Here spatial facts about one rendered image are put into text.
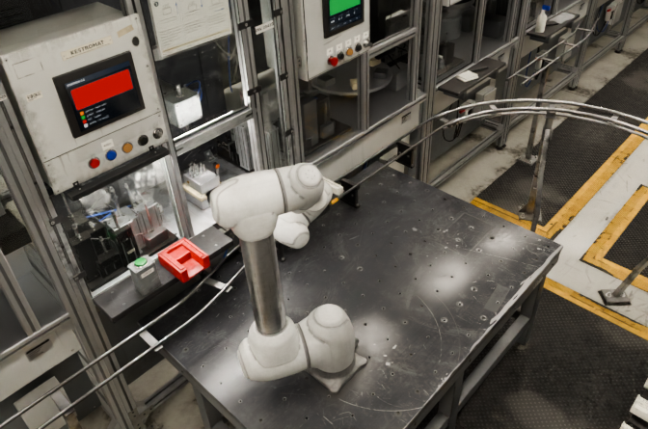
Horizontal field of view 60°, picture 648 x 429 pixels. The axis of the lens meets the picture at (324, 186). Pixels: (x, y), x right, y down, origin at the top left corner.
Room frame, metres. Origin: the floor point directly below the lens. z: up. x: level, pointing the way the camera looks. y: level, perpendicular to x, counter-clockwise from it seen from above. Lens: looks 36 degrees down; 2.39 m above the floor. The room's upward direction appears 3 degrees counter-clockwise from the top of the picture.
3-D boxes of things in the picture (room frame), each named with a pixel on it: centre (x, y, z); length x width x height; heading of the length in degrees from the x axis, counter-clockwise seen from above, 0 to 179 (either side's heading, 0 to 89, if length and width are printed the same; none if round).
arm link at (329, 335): (1.26, 0.01, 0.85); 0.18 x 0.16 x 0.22; 107
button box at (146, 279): (1.48, 0.67, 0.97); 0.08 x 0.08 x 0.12; 45
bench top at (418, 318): (1.67, -0.13, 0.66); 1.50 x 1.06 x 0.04; 135
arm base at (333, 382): (1.28, -0.01, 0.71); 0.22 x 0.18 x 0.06; 135
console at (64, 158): (1.66, 0.77, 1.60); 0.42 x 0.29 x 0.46; 135
